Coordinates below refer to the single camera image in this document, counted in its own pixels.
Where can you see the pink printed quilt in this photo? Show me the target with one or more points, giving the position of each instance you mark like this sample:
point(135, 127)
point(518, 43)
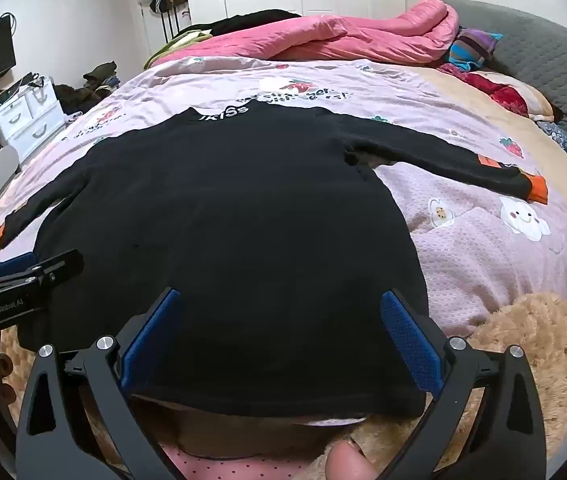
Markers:
point(463, 260)

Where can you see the pink comforter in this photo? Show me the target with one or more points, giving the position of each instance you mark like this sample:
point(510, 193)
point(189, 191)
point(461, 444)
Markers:
point(338, 35)

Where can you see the green yellow cloth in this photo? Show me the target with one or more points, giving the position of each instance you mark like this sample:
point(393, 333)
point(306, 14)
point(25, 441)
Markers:
point(183, 42)

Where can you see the tan bed sheet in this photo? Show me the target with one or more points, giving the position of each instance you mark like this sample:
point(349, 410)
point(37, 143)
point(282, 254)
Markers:
point(553, 160)

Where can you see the pink dotted clothing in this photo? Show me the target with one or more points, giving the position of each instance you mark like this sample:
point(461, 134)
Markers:
point(243, 470)

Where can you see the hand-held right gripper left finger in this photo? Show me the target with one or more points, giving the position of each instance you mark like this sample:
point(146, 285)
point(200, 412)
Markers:
point(151, 340)

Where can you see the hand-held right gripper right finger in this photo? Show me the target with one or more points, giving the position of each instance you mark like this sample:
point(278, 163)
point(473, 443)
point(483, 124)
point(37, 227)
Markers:
point(411, 345)

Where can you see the person's right hand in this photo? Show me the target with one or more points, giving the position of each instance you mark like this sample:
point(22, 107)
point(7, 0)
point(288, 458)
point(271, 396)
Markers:
point(346, 462)

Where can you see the red patterned pillow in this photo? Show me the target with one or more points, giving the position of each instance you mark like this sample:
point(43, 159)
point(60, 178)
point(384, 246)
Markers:
point(503, 95)

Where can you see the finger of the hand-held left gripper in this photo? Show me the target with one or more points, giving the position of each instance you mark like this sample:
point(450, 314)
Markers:
point(13, 263)
point(60, 267)

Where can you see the black garment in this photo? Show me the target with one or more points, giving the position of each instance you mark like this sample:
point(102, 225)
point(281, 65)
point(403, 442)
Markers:
point(243, 22)

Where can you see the pile of dark clothes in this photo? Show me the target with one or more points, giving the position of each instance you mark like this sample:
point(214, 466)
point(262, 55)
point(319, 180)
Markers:
point(95, 80)

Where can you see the white drawer unit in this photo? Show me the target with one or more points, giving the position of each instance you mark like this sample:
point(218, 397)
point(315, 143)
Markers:
point(23, 115)

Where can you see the tan fluffy blanket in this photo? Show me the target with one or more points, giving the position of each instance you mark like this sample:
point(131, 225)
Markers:
point(538, 335)

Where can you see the striped colourful pillow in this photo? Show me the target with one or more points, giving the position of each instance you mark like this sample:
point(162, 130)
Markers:
point(473, 50)

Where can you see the grey quilted cover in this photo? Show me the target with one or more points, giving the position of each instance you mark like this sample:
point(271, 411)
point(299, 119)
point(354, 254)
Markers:
point(538, 55)

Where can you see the black long-sleeve shirt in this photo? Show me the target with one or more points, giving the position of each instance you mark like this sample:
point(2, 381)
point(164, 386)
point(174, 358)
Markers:
point(223, 220)

